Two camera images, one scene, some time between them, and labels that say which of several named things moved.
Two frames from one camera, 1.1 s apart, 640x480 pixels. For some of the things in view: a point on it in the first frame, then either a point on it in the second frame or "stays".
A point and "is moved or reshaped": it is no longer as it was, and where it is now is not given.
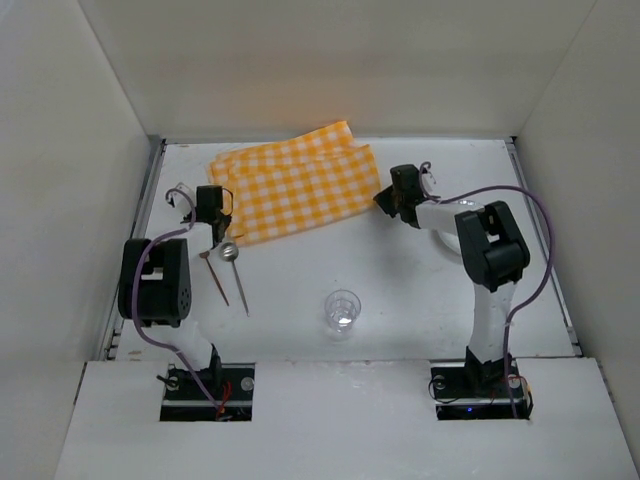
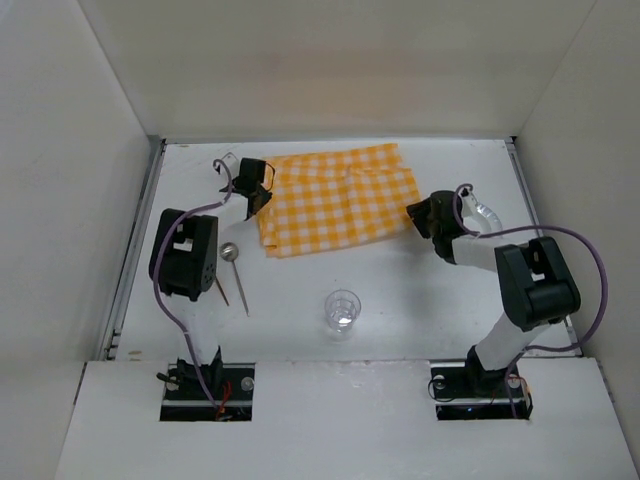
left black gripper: [218, 220] -> [257, 195]
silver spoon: [229, 251] stays
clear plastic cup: [341, 308] stays
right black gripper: [393, 198] -> [420, 216]
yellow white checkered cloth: [306, 181] is moved or reshaped
